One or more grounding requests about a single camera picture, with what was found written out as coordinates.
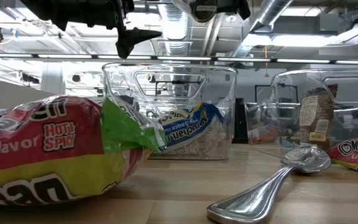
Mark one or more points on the long silver ceiling duct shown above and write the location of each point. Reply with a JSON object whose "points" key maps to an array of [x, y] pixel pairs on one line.
{"points": [[269, 12]]}

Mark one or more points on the linear ceiling light strip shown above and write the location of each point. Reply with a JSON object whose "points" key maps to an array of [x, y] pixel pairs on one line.
{"points": [[244, 59]]}

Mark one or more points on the white rectangular tray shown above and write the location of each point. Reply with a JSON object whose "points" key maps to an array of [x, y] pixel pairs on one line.
{"points": [[5, 96]]}

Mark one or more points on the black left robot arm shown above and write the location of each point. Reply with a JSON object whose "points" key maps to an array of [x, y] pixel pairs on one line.
{"points": [[73, 12]]}

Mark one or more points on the hot spicy ramen packet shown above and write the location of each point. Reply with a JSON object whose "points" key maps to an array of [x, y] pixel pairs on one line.
{"points": [[57, 161]]}

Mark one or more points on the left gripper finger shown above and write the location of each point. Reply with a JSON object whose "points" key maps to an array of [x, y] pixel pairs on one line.
{"points": [[138, 34]]}

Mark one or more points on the black dome camera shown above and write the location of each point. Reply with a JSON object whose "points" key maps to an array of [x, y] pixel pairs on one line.
{"points": [[76, 78]]}

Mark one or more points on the silver metal spoon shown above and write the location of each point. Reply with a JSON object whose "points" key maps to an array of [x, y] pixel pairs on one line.
{"points": [[253, 202]]}

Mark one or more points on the blue soy sauce ramen packet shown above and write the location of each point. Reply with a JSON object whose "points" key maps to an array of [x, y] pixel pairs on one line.
{"points": [[191, 127]]}

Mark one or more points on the tan lid spice jar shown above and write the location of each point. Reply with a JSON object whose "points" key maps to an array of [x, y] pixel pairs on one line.
{"points": [[204, 16]]}

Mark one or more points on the lime chili ramen packet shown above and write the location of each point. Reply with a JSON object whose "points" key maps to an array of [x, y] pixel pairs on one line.
{"points": [[356, 152]]}

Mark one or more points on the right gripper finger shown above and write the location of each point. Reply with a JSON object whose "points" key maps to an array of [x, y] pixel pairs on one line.
{"points": [[241, 7]]}

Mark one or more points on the white column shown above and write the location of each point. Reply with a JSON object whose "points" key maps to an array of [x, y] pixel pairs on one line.
{"points": [[53, 77]]}

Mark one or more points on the clear plastic bin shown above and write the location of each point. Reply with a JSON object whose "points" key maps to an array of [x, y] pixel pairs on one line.
{"points": [[231, 77], [291, 79]]}

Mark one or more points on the round silver ceiling duct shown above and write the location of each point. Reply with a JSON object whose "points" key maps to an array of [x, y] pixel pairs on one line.
{"points": [[174, 37]]}

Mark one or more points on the brown spice bag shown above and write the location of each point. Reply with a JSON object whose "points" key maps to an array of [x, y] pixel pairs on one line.
{"points": [[317, 124]]}

